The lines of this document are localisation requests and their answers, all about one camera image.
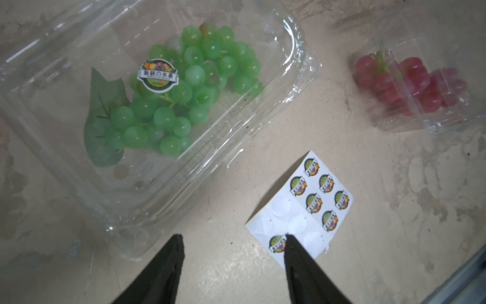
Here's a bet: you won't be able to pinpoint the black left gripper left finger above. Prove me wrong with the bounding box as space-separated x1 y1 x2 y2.
113 234 185 304

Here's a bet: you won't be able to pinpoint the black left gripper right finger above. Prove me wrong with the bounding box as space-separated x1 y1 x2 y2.
284 234 351 304

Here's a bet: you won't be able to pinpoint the white sticker sheet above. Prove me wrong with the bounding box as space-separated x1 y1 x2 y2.
246 151 354 267

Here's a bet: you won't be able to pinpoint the clear box green grapes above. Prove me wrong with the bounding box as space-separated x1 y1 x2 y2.
1 1 316 259

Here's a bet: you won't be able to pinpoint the round fruit label sticker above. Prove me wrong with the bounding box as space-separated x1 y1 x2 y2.
137 58 180 93

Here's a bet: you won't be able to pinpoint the clear box red grapes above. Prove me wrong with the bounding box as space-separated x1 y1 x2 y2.
348 24 485 136

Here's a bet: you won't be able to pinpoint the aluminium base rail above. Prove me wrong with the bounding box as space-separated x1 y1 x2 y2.
422 245 485 304

